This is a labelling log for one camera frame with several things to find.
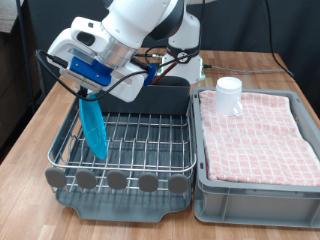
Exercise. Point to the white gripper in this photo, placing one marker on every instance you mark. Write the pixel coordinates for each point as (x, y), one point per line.
(83, 38)

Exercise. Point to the blue plastic plate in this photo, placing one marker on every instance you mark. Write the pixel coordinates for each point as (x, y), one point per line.
(95, 130)

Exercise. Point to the brown wooden spoon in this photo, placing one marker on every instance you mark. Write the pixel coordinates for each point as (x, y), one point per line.
(164, 74)

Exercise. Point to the white plastic mug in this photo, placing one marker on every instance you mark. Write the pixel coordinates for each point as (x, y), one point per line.
(228, 98)

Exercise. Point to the grey dish drying rack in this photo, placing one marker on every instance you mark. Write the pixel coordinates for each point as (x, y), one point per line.
(126, 208)

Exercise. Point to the black metal pole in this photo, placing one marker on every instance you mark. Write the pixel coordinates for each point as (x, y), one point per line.
(25, 50)

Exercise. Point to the dark grey utensil holder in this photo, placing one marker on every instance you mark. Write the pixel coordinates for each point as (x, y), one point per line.
(166, 98)

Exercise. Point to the dark backdrop curtain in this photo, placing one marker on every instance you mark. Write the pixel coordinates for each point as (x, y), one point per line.
(240, 23)

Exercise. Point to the pink checked towel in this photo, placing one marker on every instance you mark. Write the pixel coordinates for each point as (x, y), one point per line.
(260, 140)

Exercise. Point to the grey plastic crate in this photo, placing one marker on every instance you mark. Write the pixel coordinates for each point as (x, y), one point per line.
(253, 206)

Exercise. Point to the blue mounted wrist camera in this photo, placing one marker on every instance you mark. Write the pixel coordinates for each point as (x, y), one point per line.
(90, 71)

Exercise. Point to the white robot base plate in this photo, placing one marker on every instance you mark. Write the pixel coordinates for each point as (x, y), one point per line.
(196, 71)

